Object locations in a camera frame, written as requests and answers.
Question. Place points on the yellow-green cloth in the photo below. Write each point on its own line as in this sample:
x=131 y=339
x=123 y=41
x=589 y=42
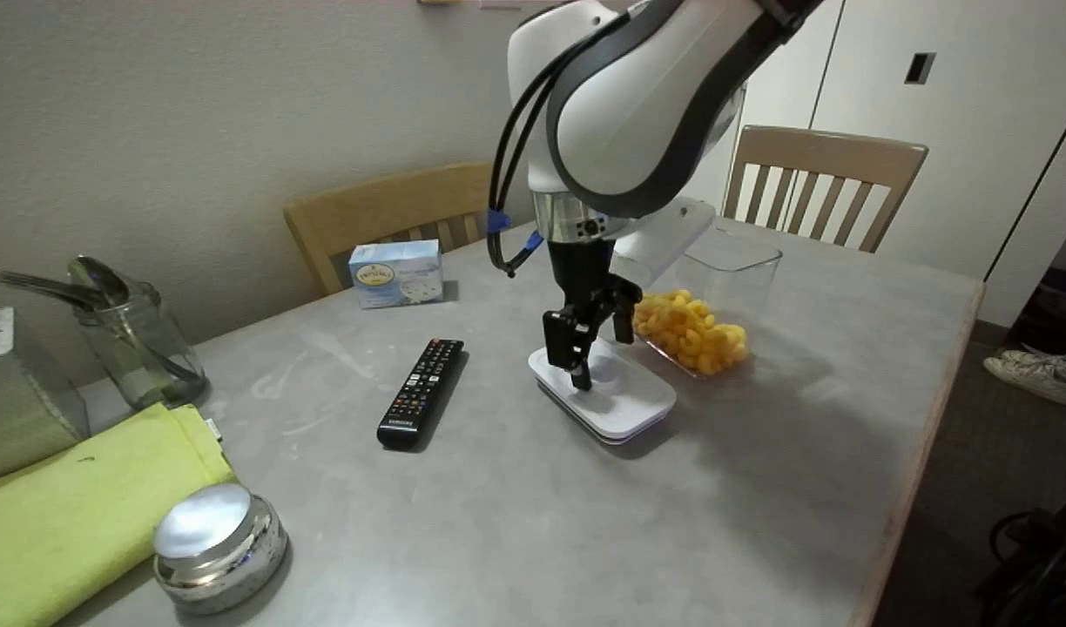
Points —
x=71 y=514

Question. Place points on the clear plastic container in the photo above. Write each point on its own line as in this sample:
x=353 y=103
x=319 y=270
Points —
x=733 y=277

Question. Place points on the heap of yellow puffed snacks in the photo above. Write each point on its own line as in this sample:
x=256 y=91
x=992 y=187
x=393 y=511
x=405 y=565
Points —
x=694 y=335

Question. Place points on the wooden chair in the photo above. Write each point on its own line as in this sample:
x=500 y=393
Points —
x=385 y=205
x=825 y=157

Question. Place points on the black remote control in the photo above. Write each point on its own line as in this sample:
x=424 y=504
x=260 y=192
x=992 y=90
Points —
x=421 y=392

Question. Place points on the black wheeled frame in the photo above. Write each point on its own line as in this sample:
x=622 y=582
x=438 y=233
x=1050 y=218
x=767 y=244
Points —
x=1042 y=566

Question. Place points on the black bag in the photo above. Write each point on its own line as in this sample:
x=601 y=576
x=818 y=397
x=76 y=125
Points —
x=1060 y=309

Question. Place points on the white closet doors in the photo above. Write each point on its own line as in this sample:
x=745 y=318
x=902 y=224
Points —
x=960 y=139

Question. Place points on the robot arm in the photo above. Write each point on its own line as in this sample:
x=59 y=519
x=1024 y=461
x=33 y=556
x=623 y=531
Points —
x=637 y=104

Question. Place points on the bundle of metal cutlery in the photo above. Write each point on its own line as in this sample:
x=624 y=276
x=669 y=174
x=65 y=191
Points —
x=93 y=283

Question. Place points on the glass jar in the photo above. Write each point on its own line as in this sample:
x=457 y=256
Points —
x=141 y=348

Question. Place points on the silver dome push light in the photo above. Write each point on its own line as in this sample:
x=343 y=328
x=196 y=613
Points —
x=215 y=544

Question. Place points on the tissue box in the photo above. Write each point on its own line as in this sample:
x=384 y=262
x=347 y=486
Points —
x=15 y=401

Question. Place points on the white container lid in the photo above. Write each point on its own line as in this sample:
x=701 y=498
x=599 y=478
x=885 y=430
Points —
x=624 y=402

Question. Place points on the light blue tea box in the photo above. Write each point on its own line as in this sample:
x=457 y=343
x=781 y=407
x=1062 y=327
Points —
x=397 y=274

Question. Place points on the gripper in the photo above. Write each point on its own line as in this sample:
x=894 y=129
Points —
x=583 y=268

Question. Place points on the pair of white shoes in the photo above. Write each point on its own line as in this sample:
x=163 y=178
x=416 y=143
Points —
x=1040 y=373

